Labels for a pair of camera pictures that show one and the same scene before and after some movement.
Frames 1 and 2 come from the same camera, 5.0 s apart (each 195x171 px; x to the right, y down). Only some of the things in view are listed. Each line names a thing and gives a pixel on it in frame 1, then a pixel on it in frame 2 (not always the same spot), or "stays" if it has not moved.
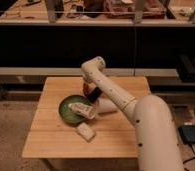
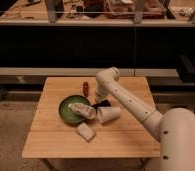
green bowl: [67, 114] stays
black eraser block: [94, 94] -> [104, 103]
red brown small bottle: [85, 89] stays
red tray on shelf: [125, 9] stays
